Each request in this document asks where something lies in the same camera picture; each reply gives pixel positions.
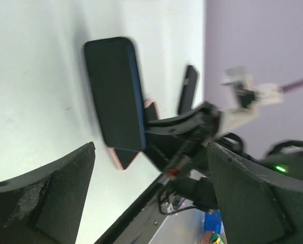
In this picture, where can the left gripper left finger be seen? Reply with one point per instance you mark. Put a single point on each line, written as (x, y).
(45, 205)

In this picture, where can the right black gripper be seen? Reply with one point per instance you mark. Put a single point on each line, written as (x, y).
(177, 145)

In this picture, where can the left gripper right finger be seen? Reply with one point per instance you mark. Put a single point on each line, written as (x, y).
(257, 204)

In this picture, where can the blue phone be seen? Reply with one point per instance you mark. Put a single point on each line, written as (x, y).
(114, 79)

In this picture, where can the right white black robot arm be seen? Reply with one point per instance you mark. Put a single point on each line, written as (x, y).
(199, 188)

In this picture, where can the phone in pink case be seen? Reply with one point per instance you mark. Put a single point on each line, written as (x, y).
(123, 156)

